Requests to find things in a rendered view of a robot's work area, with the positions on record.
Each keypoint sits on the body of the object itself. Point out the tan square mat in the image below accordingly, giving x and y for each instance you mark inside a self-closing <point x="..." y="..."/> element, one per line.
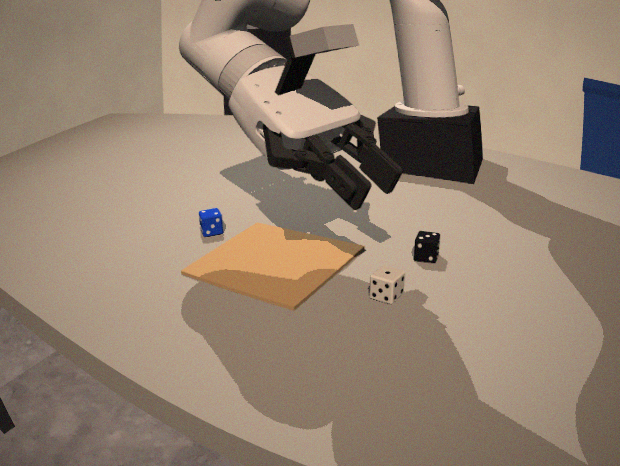
<point x="279" y="266"/>

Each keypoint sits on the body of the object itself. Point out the blue die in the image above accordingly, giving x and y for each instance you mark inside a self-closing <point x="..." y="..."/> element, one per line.
<point x="211" y="222"/>

